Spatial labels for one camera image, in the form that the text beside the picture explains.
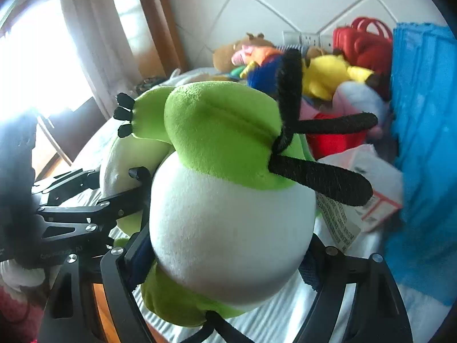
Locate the blue plastic storage crate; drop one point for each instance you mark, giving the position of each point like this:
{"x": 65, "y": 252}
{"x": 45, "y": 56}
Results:
{"x": 425, "y": 132}

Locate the pink pig plush orange dress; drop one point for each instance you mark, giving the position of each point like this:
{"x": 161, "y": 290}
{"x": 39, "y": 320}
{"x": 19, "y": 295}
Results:
{"x": 255, "y": 53}

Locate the red toy suitcase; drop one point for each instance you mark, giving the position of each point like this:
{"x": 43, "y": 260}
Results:
{"x": 364, "y": 48}

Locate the brown plush with striped shirt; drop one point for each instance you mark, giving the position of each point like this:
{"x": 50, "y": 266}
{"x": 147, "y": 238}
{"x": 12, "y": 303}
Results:
{"x": 313, "y": 51}

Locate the yellow mouse plush toy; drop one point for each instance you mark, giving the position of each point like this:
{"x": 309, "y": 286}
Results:
{"x": 326, "y": 75}

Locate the red plush toy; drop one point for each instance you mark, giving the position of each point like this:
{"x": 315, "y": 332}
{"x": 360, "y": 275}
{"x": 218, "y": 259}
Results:
{"x": 332, "y": 143}

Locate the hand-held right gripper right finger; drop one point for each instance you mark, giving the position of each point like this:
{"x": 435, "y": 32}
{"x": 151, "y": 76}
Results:
{"x": 310, "y": 273}

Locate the white packet with red label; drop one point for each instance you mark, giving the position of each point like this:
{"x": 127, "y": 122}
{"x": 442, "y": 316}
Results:
{"x": 378, "y": 182}

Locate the blue feather duster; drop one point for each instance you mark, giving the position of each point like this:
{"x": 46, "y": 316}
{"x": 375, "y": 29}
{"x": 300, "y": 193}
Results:
{"x": 262, "y": 75}

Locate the brown capybara plush toy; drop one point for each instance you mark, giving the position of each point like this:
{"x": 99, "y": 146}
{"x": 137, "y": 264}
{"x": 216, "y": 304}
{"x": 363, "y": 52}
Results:
{"x": 228, "y": 55}

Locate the white and pink plush toy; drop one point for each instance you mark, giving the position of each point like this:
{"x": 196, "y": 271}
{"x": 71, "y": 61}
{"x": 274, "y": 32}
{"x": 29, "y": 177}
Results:
{"x": 357, "y": 100}

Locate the white wall socket panel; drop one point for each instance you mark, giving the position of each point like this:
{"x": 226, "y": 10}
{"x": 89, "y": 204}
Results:
{"x": 309, "y": 38}

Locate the sheer window curtain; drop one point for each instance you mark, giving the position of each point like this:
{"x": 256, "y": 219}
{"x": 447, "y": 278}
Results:
{"x": 96, "y": 43}

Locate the green frog plush toy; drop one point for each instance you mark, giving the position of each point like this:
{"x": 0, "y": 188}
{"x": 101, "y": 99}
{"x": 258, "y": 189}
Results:
{"x": 228, "y": 221}

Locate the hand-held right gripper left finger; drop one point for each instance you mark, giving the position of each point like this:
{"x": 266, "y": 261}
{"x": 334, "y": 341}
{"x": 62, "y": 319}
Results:
{"x": 139, "y": 260}

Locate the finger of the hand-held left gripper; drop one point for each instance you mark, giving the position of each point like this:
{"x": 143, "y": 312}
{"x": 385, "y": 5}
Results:
{"x": 71, "y": 212}
{"x": 71, "y": 181}

